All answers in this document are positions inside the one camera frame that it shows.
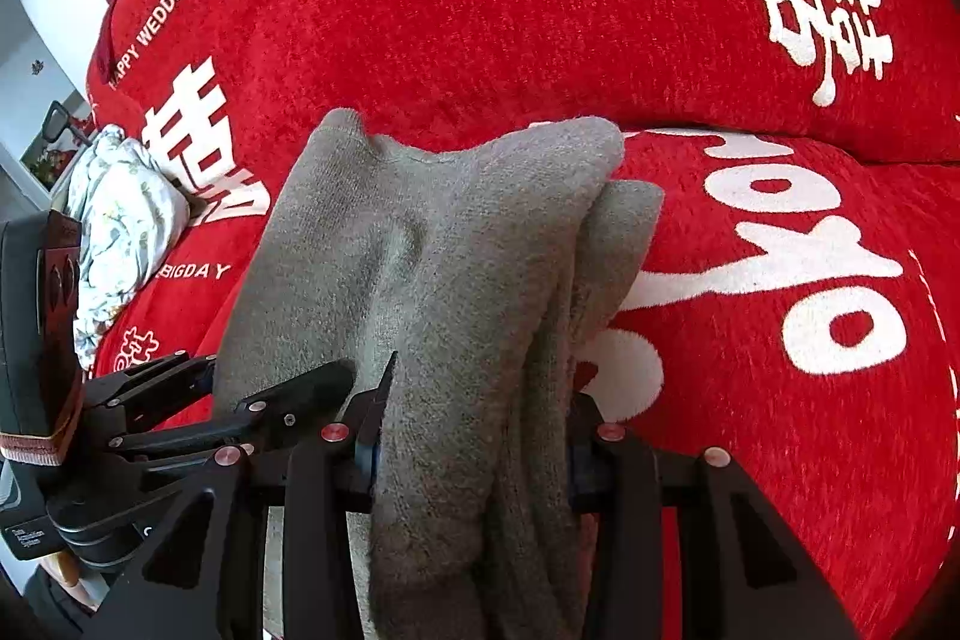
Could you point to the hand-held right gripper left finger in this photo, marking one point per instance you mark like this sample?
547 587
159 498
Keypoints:
365 460

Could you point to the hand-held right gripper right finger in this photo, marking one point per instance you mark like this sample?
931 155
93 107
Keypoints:
600 475

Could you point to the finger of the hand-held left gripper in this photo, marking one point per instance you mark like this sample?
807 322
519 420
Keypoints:
285 404
150 381

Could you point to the grey towel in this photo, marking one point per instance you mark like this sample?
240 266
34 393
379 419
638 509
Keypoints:
450 272

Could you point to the white floral cloth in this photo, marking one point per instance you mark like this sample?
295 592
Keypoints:
120 212

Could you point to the red printed sofa seat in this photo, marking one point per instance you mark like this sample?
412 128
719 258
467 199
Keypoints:
787 460

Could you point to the black chair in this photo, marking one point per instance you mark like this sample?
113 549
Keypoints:
58 121

